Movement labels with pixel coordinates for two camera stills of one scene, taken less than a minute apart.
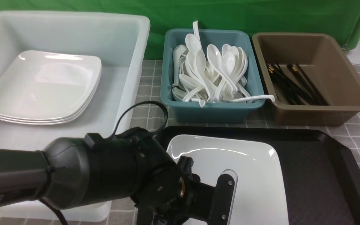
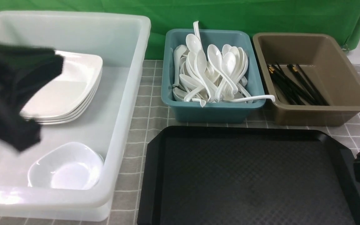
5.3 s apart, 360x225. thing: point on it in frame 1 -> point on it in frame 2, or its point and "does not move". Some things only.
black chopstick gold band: (283, 83) does not move
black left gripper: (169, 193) -> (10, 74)
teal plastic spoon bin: (186, 111) does not move
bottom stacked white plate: (56, 122) does not move
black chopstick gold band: (271, 71) does not move
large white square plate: (259, 197) -> (65, 93)
